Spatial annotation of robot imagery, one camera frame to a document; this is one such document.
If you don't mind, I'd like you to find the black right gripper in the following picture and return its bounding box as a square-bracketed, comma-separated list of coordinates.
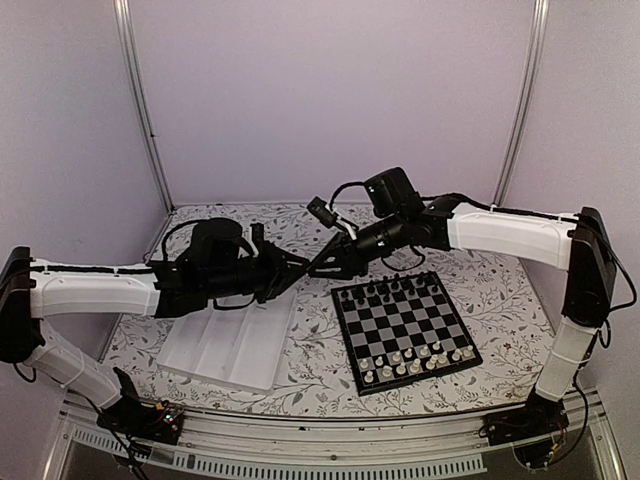
[307, 212, 407, 281]

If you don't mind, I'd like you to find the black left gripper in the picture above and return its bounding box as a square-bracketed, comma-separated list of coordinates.
[204, 240, 311, 305]

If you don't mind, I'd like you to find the white plastic tray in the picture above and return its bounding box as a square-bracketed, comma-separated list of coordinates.
[156, 289, 297, 394]

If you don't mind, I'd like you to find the black white chessboard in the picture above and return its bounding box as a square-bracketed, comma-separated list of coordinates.
[331, 271, 483, 396]

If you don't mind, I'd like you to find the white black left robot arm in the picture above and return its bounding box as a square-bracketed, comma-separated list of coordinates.
[1, 218, 309, 434]

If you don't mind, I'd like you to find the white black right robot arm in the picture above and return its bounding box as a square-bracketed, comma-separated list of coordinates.
[307, 167, 617, 436]

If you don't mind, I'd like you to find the floral patterned table mat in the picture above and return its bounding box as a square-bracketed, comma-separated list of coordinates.
[97, 202, 574, 419]

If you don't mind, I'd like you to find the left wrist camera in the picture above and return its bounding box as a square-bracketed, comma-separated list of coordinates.
[248, 223, 264, 257]

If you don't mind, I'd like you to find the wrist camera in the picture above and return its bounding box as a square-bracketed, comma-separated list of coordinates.
[248, 223, 264, 257]
[306, 196, 359, 241]

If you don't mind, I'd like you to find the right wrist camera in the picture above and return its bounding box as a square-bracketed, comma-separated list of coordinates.
[306, 196, 359, 241]

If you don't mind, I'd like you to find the aluminium front rail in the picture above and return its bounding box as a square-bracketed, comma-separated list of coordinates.
[44, 390, 627, 479]

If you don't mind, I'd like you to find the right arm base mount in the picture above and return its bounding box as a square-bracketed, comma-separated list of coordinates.
[478, 392, 569, 470]

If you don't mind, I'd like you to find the left aluminium frame post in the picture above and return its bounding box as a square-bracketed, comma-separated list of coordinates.
[112, 0, 176, 214]

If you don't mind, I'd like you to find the aluminium frame post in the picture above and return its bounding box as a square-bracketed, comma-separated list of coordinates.
[112, 0, 176, 214]
[492, 0, 550, 206]

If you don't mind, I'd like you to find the right aluminium frame post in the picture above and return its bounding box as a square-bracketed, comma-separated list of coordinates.
[492, 0, 550, 206]

